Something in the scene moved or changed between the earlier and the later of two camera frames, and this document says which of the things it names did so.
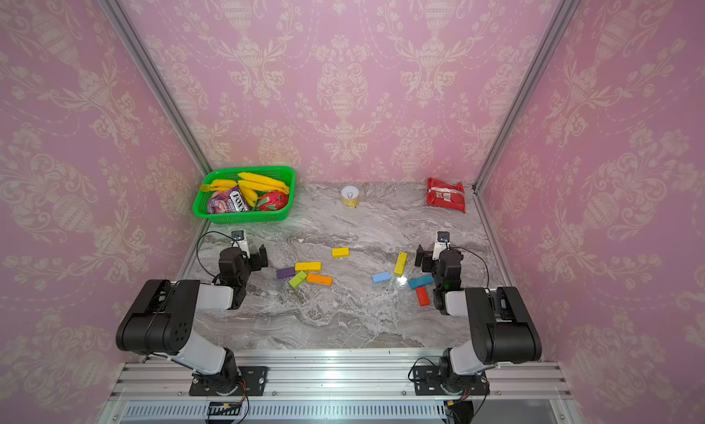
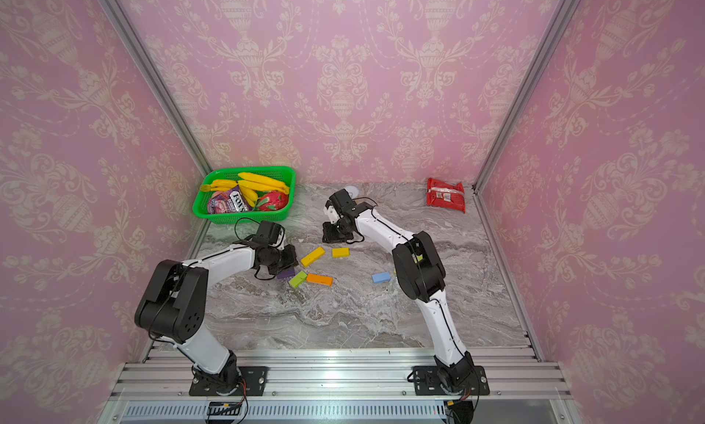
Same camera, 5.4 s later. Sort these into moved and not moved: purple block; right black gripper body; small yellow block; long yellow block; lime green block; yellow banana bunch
Moved: right black gripper body; long yellow block
Not moved: yellow banana bunch; lime green block; small yellow block; purple block
